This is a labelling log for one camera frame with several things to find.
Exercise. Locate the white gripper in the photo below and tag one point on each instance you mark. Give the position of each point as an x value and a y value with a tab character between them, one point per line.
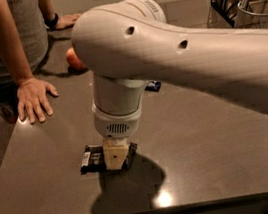
117	123

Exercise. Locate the black rxbar chocolate bar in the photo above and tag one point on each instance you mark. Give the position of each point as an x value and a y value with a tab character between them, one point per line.
93	159

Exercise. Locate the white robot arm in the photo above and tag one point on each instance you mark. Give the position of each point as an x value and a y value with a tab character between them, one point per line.
128	43

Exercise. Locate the person's right hand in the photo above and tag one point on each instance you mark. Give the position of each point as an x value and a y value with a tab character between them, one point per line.
33	103

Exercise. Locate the person's left hand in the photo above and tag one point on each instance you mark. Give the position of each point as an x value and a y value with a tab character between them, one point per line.
66	21

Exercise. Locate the blue white snack bar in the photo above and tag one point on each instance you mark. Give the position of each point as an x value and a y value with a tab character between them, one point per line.
153	86

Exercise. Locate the red apple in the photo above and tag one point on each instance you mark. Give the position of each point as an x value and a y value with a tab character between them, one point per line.
74	61

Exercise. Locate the black wristwatch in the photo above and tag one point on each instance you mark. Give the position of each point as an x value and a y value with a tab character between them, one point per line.
52	23

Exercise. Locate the person in grey shirt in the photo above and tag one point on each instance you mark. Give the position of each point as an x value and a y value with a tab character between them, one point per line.
23	47

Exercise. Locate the clear glass jar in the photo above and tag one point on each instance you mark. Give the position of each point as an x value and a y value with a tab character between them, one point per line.
252	14

